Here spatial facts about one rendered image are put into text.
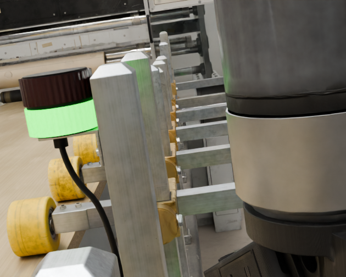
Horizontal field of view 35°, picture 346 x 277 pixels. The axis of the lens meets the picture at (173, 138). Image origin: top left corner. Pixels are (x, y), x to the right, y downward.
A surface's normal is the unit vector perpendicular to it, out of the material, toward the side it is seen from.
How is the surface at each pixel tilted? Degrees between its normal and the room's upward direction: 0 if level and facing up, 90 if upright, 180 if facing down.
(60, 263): 0
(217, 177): 90
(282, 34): 90
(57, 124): 90
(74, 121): 90
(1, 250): 0
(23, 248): 112
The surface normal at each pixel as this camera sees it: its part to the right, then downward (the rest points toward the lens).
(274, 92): -0.56, 0.25
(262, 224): -0.84, 0.22
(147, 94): 0.00, 0.20
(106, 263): 0.60, -0.78
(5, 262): -0.15, -0.97
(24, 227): -0.04, -0.09
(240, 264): -0.94, 0.18
